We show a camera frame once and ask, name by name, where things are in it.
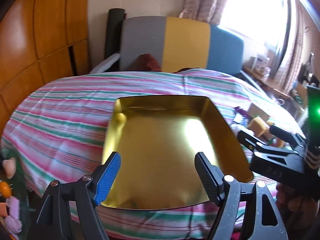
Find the wooden wardrobe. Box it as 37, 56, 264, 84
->
0, 0, 91, 135

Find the patterned pink curtain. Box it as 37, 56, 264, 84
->
179, 0, 234, 25

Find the cream printed box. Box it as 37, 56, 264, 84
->
249, 104, 270, 122

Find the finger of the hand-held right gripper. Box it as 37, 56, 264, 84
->
269, 124, 305, 153
237, 130, 306, 181

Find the person's right hand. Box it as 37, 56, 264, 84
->
276, 184, 320, 218

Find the orange toy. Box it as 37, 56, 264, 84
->
0, 181, 12, 198

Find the white sofa armrest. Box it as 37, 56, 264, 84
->
89, 53, 120, 74

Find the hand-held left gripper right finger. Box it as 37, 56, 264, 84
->
194, 152, 288, 240

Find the black rolled mat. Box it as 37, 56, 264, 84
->
104, 8, 125, 72

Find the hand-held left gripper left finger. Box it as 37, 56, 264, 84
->
30, 151, 122, 240

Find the window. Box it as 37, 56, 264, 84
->
220, 0, 293, 48

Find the striped beige curtain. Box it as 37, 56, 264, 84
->
282, 0, 313, 98

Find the striped blanket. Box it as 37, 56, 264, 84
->
0, 69, 307, 240

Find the white printed carton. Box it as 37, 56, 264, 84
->
251, 56, 270, 72

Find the pink heart plush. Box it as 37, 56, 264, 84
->
2, 157, 17, 179

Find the dark red cushion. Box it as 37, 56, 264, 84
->
135, 54, 162, 72

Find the wooden bench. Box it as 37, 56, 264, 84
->
241, 65, 292, 99

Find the grey yellow blue sofa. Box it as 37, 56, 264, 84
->
119, 16, 244, 77

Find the pink plush toy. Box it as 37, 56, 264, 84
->
0, 196, 22, 233

